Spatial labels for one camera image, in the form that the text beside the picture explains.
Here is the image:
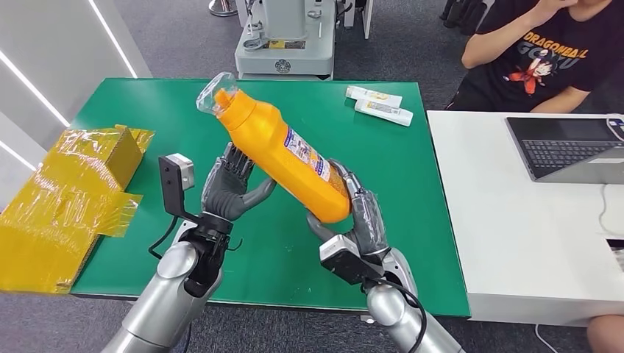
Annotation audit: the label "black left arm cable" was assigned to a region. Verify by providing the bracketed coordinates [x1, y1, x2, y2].
[146, 215, 180, 260]

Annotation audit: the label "person's knee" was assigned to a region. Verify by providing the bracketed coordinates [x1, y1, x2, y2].
[586, 314, 624, 353]

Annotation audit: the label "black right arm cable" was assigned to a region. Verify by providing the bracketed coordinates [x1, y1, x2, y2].
[362, 278, 429, 353]

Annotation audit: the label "white machine base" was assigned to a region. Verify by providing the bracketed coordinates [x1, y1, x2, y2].
[234, 0, 338, 82]

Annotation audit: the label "white desk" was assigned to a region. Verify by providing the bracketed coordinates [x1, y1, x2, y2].
[427, 110, 624, 328]

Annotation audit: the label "green table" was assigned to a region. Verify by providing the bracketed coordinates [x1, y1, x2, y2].
[70, 77, 472, 318]

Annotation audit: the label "printed paper sheet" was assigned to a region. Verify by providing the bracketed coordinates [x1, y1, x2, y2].
[605, 237, 624, 274]

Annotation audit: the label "white cable on floor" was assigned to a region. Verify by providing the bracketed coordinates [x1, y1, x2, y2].
[533, 323, 560, 353]

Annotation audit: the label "white upright panel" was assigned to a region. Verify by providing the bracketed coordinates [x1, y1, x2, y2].
[343, 0, 375, 40]

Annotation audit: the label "yellow taped cardboard box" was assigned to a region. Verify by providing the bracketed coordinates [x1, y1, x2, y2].
[0, 124, 156, 295]

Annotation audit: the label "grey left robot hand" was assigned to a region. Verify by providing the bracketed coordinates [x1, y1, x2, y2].
[200, 142, 278, 223]

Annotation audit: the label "orange bottle with clear cap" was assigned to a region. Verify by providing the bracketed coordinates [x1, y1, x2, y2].
[196, 71, 353, 225]

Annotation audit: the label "white tag with blue print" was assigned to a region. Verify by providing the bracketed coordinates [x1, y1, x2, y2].
[606, 113, 624, 143]

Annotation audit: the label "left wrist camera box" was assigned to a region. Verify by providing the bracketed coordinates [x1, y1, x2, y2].
[157, 152, 202, 226]

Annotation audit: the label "white tube with yellow label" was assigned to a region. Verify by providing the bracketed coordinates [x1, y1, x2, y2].
[345, 85, 404, 109]
[354, 99, 414, 128]

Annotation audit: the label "black chair legs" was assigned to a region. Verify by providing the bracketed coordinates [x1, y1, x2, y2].
[439, 0, 489, 37]

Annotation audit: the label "white cable on desk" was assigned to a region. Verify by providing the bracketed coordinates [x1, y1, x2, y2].
[598, 183, 624, 236]

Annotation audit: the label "chrome round stand base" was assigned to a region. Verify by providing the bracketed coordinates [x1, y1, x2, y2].
[208, 0, 239, 18]

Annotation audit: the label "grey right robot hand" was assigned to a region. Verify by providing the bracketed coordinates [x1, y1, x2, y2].
[305, 158, 391, 258]

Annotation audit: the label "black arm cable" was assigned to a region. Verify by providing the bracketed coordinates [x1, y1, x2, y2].
[362, 278, 429, 353]
[146, 215, 180, 260]

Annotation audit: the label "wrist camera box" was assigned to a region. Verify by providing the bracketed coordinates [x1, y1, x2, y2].
[319, 234, 386, 288]
[157, 152, 202, 226]

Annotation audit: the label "dark grey laptop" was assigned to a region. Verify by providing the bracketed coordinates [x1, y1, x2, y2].
[505, 115, 624, 185]

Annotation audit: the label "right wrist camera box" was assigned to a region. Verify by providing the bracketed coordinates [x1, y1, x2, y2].
[319, 234, 386, 288]

